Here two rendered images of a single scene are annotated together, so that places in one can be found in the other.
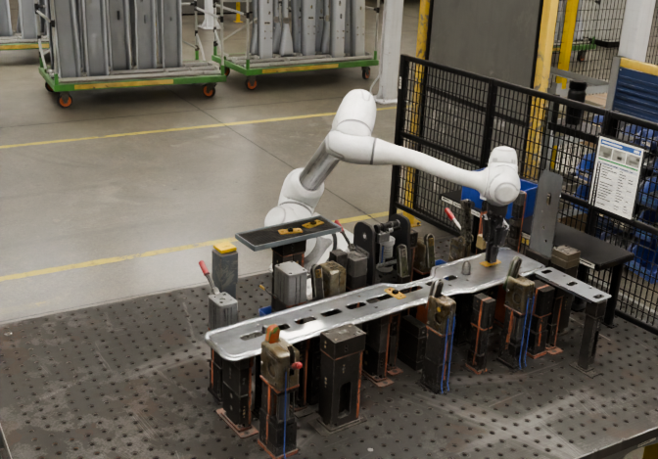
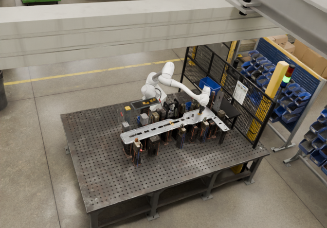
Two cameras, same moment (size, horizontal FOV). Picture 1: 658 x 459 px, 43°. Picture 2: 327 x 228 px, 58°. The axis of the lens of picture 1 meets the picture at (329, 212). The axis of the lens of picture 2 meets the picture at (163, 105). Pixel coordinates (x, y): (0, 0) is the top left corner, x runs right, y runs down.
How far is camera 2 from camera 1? 1.39 m
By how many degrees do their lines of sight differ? 19
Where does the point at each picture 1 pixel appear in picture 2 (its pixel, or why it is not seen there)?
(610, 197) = (238, 97)
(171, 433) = (111, 155)
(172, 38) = not seen: outside the picture
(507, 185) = (204, 102)
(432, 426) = (175, 159)
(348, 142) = (164, 80)
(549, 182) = (220, 93)
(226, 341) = (125, 137)
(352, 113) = (166, 71)
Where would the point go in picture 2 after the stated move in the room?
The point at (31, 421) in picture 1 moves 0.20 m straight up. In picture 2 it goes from (77, 148) to (75, 137)
